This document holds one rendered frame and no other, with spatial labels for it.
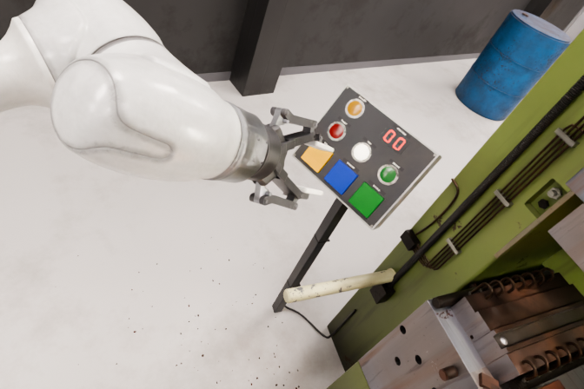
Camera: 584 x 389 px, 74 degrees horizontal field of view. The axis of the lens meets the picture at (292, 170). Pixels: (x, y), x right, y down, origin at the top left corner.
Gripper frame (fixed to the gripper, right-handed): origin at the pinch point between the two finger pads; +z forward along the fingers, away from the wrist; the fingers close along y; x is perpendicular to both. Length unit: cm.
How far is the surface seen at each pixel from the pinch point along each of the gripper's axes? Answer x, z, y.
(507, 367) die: -36, 51, -34
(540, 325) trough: -41, 66, -25
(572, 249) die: -41, 39, -3
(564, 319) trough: -47, 75, -23
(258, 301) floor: 66, 105, -67
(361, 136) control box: 12, 48, 13
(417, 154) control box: -4, 50, 11
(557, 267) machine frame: -45, 97, -11
